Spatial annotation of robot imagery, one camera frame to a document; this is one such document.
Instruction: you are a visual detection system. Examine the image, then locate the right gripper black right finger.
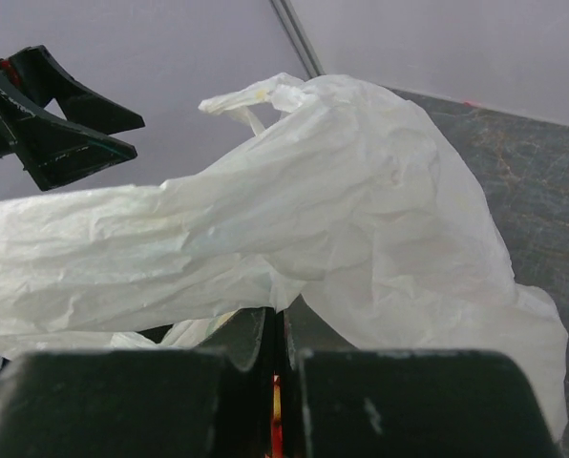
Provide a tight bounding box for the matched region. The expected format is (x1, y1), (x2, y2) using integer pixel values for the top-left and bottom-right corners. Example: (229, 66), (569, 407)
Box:
(282, 307), (559, 457)

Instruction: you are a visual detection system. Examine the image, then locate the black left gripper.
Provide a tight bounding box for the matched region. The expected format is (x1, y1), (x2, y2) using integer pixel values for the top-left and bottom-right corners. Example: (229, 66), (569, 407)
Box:
(0, 45), (145, 191)

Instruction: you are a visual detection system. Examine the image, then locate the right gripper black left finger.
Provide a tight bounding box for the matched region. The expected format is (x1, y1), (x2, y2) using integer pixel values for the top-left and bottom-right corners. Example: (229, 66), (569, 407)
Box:
(0, 308), (275, 457)

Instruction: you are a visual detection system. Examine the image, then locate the white plastic bag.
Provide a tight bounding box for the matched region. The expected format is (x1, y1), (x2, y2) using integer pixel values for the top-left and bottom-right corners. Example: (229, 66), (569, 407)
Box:
(0, 73), (568, 439)

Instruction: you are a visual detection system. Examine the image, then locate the aluminium frame post left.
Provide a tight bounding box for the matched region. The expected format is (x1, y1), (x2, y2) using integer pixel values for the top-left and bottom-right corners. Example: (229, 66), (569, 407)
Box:
(270, 0), (325, 78)

